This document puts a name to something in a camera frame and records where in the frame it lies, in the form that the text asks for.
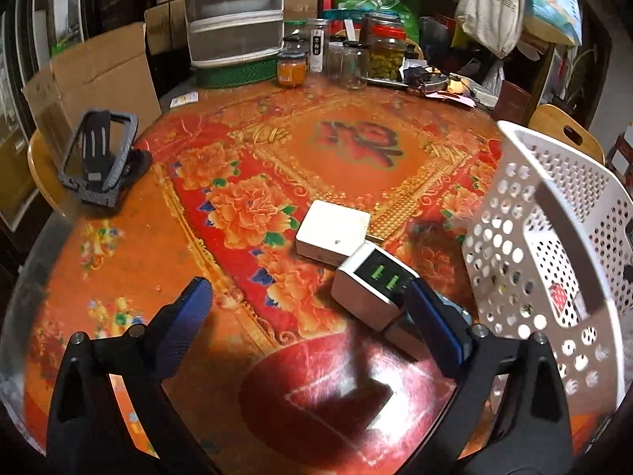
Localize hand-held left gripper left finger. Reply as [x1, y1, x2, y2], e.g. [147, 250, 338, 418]
[47, 277, 218, 475]

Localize white perforated plastic basket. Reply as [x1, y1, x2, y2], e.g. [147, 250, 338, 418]
[465, 120, 629, 414]

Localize brown box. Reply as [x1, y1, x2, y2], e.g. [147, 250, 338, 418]
[492, 82, 532, 127]

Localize blue printed tote bag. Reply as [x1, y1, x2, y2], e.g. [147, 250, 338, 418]
[521, 0, 583, 45]

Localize white bottle dark label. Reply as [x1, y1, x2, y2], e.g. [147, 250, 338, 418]
[307, 19, 331, 74]

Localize white canvas tote bag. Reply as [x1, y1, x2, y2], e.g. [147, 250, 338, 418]
[455, 0, 527, 57]

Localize glass jar green lid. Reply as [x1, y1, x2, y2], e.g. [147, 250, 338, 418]
[283, 20, 310, 57]

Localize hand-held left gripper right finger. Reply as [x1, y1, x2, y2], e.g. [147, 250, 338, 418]
[396, 279, 574, 475]

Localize small orange jar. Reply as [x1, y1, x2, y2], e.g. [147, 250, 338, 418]
[277, 52, 306, 87]

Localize blue grey charger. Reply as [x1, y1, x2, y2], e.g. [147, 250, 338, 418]
[383, 289, 473, 362]

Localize glass jar of pickles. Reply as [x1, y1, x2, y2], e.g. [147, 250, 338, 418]
[363, 12, 407, 81]

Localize black power adapter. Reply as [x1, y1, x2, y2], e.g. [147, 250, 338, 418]
[400, 62, 448, 92]

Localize white charger green ports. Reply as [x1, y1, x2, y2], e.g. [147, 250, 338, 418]
[330, 243, 421, 331]

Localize black phone stand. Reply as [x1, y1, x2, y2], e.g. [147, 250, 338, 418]
[57, 108, 153, 207]

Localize open cardboard box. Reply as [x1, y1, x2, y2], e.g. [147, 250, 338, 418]
[21, 22, 163, 154]

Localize wooden chair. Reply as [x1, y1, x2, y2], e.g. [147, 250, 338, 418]
[528, 104, 606, 164]
[27, 129, 67, 209]

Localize green woven tray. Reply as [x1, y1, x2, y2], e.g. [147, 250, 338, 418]
[195, 54, 280, 90]

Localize white tiered food cover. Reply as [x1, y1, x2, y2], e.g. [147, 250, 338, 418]
[184, 0, 285, 67]

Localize white square charger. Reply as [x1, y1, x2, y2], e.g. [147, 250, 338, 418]
[296, 200, 371, 266]

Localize empty glass jar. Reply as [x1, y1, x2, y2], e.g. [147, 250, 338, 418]
[341, 42, 369, 90]
[327, 42, 347, 77]

